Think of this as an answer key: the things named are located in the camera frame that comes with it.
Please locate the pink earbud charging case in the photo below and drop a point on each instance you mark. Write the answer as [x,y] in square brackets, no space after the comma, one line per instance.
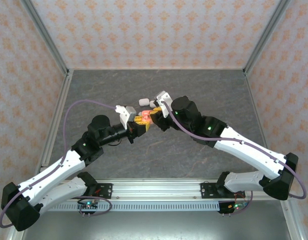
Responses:
[146,118]

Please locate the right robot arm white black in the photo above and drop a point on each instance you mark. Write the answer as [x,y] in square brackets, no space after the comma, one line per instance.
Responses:
[249,152]

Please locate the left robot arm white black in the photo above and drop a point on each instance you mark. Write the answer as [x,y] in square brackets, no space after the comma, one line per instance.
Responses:
[51,175]

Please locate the small circuit board with LED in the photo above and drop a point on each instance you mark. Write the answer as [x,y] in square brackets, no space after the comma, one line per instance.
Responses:
[88,206]
[237,206]

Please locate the brushed metal panel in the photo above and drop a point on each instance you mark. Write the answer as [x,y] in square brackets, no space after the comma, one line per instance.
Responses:
[156,227]

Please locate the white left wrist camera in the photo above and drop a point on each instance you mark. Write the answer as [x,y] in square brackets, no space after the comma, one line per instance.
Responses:
[131,113]

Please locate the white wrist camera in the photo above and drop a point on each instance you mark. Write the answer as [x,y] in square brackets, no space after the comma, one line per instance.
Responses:
[131,113]
[163,96]

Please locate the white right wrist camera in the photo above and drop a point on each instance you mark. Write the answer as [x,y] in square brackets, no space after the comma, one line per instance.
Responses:
[163,96]

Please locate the aluminium side rail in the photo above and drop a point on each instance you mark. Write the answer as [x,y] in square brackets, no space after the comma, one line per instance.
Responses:
[64,92]
[253,100]

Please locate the wide aluminium base rail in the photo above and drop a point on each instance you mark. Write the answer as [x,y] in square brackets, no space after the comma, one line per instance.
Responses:
[156,190]

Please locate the aluminium corner post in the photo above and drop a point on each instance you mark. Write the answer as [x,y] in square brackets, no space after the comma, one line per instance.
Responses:
[44,32]
[267,32]

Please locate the short aluminium frame post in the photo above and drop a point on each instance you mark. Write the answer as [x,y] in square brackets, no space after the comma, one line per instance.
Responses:
[291,222]
[14,236]

